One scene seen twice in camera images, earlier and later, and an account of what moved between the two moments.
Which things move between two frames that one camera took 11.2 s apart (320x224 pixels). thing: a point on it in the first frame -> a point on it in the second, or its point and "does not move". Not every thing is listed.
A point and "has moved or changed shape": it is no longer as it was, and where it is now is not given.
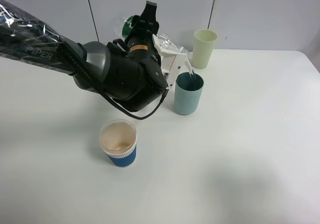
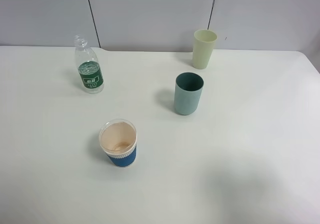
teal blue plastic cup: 189,87 does not move
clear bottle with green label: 122,27 has moved or changed shape
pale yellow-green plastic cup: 202,47 does not move
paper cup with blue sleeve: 118,139 does not move
